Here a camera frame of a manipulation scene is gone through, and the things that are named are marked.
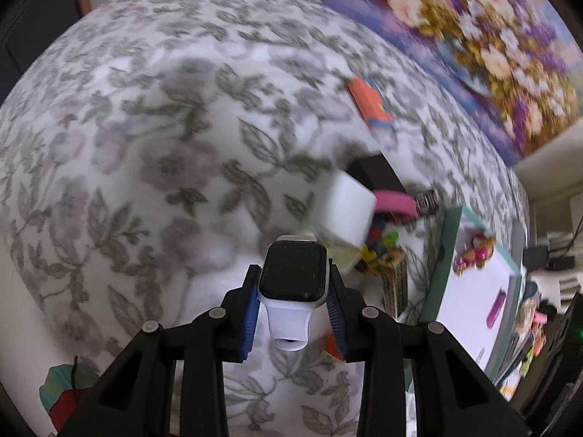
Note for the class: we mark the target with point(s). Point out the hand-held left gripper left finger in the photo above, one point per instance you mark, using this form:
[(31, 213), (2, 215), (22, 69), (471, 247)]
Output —
[(249, 312)]

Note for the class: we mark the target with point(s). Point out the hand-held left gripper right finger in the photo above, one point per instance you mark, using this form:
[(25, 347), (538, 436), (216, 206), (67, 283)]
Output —
[(338, 316)]

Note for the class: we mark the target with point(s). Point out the white smartwatch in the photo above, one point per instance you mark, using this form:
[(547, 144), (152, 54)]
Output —
[(291, 273)]

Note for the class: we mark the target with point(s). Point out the translucent yellowish item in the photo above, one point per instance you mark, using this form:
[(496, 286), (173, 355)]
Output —
[(344, 255)]

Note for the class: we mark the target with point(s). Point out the golden ribbed box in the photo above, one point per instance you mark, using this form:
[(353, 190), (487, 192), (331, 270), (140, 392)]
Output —
[(394, 282)]

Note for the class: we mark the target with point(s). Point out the colourful ball toy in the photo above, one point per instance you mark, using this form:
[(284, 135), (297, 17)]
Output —
[(380, 241)]

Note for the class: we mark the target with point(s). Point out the white cube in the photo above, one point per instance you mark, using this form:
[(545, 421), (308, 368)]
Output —
[(346, 205)]

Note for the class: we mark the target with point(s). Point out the green-rimmed white tray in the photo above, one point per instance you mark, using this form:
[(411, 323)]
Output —
[(460, 309)]

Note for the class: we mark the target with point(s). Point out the pink wristband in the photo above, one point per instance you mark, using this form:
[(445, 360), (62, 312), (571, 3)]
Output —
[(396, 200)]

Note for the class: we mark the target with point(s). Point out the black toy car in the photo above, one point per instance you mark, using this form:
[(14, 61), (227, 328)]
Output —
[(427, 202)]

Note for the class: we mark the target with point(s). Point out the black box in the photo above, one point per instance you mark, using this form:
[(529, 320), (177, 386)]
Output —
[(378, 173)]

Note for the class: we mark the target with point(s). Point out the orange and pink toy figure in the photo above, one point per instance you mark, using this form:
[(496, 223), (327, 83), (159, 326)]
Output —
[(476, 252)]

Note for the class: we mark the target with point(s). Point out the floral printed bedsheet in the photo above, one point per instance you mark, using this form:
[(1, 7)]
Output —
[(136, 145)]

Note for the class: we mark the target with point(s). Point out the teal and red object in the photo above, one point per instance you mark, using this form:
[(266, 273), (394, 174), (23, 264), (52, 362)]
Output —
[(59, 380)]

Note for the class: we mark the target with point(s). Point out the black device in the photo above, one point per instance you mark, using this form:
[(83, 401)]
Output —
[(536, 258)]

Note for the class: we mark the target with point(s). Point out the orange and blue box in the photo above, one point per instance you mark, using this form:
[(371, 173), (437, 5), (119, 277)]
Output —
[(369, 100)]

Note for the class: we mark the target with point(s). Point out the floral painting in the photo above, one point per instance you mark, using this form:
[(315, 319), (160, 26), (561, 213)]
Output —
[(478, 32)]

